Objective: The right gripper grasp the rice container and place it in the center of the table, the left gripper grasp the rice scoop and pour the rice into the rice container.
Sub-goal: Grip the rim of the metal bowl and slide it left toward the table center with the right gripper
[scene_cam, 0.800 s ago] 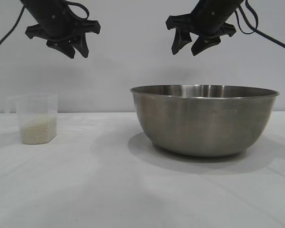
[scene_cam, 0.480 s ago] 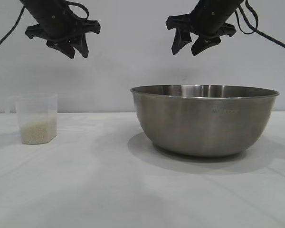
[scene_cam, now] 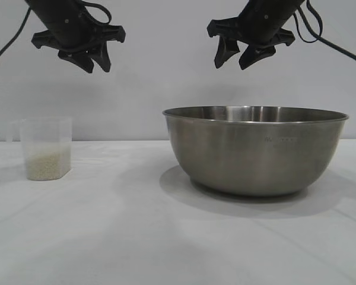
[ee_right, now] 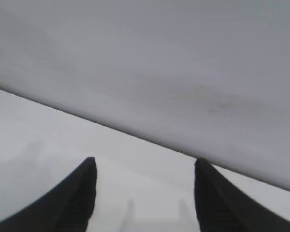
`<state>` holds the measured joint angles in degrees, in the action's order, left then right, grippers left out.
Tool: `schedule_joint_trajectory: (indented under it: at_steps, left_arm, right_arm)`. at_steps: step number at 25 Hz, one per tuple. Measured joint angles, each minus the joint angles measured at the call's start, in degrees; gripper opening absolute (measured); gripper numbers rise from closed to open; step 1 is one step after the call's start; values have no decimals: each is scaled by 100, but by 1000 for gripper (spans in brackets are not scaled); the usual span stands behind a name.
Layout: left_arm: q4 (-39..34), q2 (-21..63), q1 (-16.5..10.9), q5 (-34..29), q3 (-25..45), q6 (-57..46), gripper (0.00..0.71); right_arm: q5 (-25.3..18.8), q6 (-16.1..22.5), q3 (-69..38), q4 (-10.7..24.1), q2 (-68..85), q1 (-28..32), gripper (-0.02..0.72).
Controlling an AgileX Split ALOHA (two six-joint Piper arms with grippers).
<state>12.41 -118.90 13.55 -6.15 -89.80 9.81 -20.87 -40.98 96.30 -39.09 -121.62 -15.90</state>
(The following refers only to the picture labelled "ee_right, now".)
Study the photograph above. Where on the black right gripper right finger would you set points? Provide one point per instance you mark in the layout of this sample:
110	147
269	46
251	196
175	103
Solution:
217	205

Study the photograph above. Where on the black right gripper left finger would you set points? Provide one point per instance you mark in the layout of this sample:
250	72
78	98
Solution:
70	205

